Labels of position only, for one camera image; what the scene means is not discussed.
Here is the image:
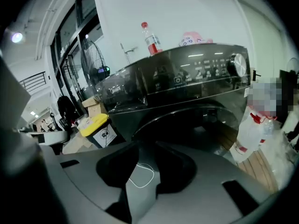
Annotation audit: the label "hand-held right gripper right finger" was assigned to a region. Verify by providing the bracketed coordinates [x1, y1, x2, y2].
[127, 140, 280, 224]

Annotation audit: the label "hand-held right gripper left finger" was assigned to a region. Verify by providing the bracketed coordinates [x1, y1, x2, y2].
[38, 140, 141, 224]

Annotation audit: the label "round black washer door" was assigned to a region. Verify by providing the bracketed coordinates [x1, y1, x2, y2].
[130, 103, 246, 159]

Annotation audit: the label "black washing machine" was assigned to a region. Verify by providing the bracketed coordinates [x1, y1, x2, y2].
[94, 43, 252, 156]

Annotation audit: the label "cardboard box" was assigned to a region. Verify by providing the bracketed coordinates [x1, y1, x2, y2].
[81, 97, 108, 118]
[62, 133, 99, 155]

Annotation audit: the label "white round table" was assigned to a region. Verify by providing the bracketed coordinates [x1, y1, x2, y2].
[27, 130, 71, 147]

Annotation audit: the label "wooden slatted platform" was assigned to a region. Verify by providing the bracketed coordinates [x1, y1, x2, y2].
[228, 146, 280, 194]

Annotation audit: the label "black bin with yellow lid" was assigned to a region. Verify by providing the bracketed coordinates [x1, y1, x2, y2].
[79, 112, 118, 149]

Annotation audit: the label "black hanging jacket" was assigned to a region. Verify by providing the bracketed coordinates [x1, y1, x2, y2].
[57, 95, 78, 135]

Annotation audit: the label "clear water jug red label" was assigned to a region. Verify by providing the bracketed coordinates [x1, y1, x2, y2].
[259, 119, 285, 147]

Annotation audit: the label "black stair railing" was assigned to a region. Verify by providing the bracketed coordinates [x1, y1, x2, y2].
[19, 71, 46, 93]

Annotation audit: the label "black floor fan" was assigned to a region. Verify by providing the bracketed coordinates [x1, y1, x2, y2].
[80, 39, 111, 84]

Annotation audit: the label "black cabinet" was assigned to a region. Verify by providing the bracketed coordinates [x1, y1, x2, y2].
[279, 70, 299, 126]

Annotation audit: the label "thin metal rod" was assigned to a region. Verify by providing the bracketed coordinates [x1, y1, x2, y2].
[120, 42, 139, 65]

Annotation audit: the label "black framed glass doors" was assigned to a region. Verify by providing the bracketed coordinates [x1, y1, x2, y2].
[50, 0, 104, 107]

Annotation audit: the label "pink plush toy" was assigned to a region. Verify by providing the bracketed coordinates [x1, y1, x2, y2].
[178, 31, 214, 47]

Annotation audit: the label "small grey standing fan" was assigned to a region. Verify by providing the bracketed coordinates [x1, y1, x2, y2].
[285, 57, 299, 72]

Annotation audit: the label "clear bottle red cap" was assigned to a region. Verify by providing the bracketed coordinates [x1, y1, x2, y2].
[141, 21, 164, 56]

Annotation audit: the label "round ceiling light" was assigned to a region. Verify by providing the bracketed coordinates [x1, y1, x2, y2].
[10, 31, 24, 44]

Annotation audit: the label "white cable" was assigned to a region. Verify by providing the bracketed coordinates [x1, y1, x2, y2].
[128, 162, 156, 189]

